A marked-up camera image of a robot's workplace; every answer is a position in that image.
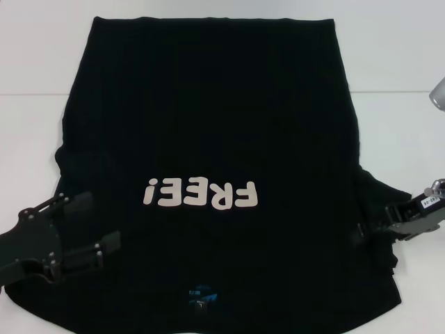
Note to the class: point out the black shirt with FREE print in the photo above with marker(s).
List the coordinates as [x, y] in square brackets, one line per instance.
[208, 104]

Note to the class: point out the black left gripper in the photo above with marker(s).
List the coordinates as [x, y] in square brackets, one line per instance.
[31, 243]

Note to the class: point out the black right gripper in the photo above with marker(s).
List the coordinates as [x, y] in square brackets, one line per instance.
[422, 217]

